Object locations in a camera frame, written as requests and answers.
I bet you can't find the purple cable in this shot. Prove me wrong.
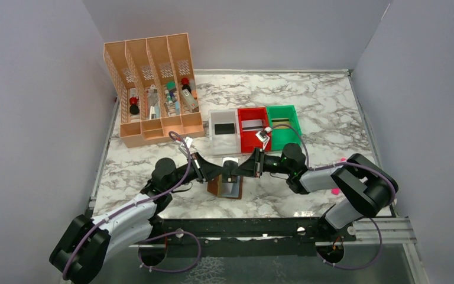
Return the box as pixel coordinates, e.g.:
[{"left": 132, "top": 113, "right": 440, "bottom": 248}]
[
  {"left": 266, "top": 124, "right": 397, "bottom": 271},
  {"left": 61, "top": 131, "right": 202, "bottom": 282}
]

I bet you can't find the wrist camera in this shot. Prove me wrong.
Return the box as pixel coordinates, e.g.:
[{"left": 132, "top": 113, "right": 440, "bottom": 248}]
[
  {"left": 255, "top": 127, "right": 273, "bottom": 151},
  {"left": 179, "top": 136, "right": 193, "bottom": 149}
]

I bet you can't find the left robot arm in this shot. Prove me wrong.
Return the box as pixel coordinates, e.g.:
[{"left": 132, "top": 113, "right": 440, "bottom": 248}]
[{"left": 49, "top": 153, "right": 239, "bottom": 283}]

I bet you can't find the brown leather card holder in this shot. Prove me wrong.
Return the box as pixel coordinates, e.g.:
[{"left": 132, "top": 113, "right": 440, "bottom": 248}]
[{"left": 207, "top": 176, "right": 243, "bottom": 199}]

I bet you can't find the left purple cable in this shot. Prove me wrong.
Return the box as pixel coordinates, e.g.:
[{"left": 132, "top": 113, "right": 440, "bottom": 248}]
[{"left": 61, "top": 131, "right": 202, "bottom": 282}]

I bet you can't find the black card in white bin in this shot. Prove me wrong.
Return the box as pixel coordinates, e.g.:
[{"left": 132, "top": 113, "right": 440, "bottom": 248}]
[{"left": 213, "top": 123, "right": 236, "bottom": 135}]

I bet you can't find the black mounting rail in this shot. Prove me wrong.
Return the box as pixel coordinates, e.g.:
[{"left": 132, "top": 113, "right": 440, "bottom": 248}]
[{"left": 125, "top": 216, "right": 412, "bottom": 260}]

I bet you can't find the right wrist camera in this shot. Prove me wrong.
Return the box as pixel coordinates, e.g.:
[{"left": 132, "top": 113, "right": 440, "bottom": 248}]
[{"left": 255, "top": 127, "right": 273, "bottom": 151}]

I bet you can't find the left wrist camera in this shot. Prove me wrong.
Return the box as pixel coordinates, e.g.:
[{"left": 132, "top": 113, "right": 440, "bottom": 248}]
[{"left": 179, "top": 136, "right": 193, "bottom": 149}]

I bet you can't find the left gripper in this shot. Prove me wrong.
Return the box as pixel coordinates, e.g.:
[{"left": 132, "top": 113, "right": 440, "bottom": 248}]
[{"left": 167, "top": 152, "right": 227, "bottom": 192}]

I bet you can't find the red black stamp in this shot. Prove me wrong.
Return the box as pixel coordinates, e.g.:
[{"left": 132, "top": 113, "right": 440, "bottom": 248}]
[{"left": 129, "top": 96, "right": 140, "bottom": 115}]

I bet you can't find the green plastic bin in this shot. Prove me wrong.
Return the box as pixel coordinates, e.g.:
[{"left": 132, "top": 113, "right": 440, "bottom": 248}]
[{"left": 266, "top": 105, "right": 301, "bottom": 151}]

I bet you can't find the red plastic bin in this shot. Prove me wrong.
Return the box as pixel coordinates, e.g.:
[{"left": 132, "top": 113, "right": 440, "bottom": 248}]
[{"left": 237, "top": 107, "right": 269, "bottom": 153}]

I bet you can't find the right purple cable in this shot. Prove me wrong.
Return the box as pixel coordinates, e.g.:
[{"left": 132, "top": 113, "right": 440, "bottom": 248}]
[{"left": 266, "top": 124, "right": 397, "bottom": 271}]

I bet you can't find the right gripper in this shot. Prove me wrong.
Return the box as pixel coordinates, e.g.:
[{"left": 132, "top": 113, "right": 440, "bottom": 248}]
[{"left": 231, "top": 147, "right": 293, "bottom": 178}]

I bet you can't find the orange desk organizer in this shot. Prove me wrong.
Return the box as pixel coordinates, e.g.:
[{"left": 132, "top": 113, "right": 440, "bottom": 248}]
[{"left": 103, "top": 33, "right": 205, "bottom": 148}]

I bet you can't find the silver card in red bin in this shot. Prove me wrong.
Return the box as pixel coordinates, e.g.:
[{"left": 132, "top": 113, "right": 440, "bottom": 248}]
[{"left": 241, "top": 120, "right": 264, "bottom": 131}]

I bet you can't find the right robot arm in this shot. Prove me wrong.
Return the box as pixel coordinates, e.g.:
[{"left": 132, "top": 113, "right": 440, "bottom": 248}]
[{"left": 231, "top": 143, "right": 398, "bottom": 241}]

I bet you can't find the gold card in green bin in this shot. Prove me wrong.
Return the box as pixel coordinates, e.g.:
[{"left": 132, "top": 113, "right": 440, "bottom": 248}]
[{"left": 271, "top": 119, "right": 291, "bottom": 130}]

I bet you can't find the pink highlighter marker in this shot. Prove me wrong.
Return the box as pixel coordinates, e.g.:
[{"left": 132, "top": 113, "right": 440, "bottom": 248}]
[{"left": 331, "top": 157, "right": 348, "bottom": 196}]

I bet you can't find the white plastic bin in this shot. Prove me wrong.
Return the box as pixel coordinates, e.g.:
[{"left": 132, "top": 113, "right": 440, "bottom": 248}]
[{"left": 209, "top": 108, "right": 241, "bottom": 155}]

